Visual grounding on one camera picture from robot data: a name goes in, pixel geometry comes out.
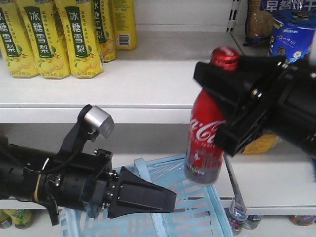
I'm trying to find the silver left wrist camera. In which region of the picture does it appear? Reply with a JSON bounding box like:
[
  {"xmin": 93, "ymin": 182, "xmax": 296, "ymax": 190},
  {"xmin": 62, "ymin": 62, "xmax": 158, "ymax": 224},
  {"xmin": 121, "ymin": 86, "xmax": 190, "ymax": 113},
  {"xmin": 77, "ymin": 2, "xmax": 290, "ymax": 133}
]
[{"xmin": 83, "ymin": 105, "xmax": 115, "ymax": 139}]

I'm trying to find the red coca-cola aluminium bottle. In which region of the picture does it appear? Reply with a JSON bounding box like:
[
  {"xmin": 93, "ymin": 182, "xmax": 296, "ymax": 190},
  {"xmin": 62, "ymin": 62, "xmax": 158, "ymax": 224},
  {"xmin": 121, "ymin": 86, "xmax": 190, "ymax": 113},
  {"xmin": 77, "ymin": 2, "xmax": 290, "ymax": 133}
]
[{"xmin": 183, "ymin": 46, "xmax": 240, "ymax": 187}]

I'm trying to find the brown biscuit pack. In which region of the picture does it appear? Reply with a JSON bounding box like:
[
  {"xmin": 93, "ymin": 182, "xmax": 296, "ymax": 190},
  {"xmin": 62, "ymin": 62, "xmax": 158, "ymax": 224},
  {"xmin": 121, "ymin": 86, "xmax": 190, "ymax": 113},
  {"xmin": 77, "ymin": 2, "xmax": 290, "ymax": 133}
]
[{"xmin": 245, "ymin": 0, "xmax": 273, "ymax": 46}]

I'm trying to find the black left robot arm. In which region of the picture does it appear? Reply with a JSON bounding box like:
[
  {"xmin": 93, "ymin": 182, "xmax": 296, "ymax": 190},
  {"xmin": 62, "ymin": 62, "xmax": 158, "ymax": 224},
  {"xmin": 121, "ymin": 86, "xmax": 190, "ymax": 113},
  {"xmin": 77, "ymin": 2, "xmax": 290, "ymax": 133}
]
[{"xmin": 0, "ymin": 136, "xmax": 177, "ymax": 225}]

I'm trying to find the clear water bottle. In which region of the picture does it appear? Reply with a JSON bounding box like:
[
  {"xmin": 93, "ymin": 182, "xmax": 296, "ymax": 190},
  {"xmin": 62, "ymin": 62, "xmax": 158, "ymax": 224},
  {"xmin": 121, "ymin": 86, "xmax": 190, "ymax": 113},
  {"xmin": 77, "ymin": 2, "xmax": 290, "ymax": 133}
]
[
  {"xmin": 226, "ymin": 197, "xmax": 248, "ymax": 236},
  {"xmin": 244, "ymin": 215, "xmax": 263, "ymax": 230}
]

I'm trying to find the yellow pear drink bottle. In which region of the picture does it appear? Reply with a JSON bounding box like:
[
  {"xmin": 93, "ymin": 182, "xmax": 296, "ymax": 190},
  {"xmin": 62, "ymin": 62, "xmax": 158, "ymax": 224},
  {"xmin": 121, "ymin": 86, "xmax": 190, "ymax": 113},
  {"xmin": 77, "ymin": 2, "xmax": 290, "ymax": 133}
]
[
  {"xmin": 110, "ymin": 0, "xmax": 137, "ymax": 50},
  {"xmin": 16, "ymin": 0, "xmax": 71, "ymax": 79},
  {"xmin": 55, "ymin": 0, "xmax": 104, "ymax": 79},
  {"xmin": 0, "ymin": 0, "xmax": 39, "ymax": 78},
  {"xmin": 92, "ymin": 0, "xmax": 116, "ymax": 62}
]

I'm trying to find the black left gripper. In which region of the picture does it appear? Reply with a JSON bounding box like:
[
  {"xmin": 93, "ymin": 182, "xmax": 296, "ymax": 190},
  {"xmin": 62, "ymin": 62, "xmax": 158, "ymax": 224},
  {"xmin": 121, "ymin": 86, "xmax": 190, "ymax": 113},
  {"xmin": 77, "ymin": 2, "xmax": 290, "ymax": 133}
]
[{"xmin": 37, "ymin": 149, "xmax": 177, "ymax": 226}]

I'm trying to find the white metal shelf unit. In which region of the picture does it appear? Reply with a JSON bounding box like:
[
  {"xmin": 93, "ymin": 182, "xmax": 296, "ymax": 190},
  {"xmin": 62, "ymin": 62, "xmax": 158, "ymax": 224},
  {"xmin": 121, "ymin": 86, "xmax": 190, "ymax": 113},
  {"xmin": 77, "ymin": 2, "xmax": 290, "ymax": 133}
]
[{"xmin": 0, "ymin": 0, "xmax": 316, "ymax": 218}]

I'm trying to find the clear cookie tray yellow label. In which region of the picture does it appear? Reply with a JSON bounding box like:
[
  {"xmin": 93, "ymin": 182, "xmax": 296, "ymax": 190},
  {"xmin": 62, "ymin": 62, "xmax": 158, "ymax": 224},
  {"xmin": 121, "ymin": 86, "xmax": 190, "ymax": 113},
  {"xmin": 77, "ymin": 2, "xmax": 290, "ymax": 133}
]
[{"xmin": 241, "ymin": 133, "xmax": 282, "ymax": 155}]

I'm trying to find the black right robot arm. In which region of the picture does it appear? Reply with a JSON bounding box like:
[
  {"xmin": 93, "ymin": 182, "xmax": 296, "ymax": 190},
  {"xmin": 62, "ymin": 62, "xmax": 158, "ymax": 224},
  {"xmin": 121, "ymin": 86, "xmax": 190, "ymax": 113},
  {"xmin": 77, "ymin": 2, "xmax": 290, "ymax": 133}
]
[{"xmin": 194, "ymin": 56, "xmax": 316, "ymax": 156}]

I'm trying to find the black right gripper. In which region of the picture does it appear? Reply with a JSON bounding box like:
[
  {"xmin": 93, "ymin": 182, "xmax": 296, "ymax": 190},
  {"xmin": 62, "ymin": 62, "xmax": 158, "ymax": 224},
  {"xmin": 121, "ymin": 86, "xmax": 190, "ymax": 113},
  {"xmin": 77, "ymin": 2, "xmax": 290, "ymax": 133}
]
[{"xmin": 194, "ymin": 56, "xmax": 316, "ymax": 156}]

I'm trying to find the blue oreo cookie tub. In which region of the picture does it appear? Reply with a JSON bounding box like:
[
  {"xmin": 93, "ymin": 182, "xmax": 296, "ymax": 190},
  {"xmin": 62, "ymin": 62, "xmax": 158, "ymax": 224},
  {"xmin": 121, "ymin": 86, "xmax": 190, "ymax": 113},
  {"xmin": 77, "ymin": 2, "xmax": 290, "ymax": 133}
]
[{"xmin": 268, "ymin": 10, "xmax": 316, "ymax": 63}]

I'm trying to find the light blue plastic basket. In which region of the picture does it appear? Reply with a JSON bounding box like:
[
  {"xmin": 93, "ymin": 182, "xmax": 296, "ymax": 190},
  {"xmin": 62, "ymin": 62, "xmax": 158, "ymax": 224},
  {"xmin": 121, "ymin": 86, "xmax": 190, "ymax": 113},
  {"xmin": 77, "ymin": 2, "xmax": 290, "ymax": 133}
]
[{"xmin": 59, "ymin": 155, "xmax": 233, "ymax": 237}]

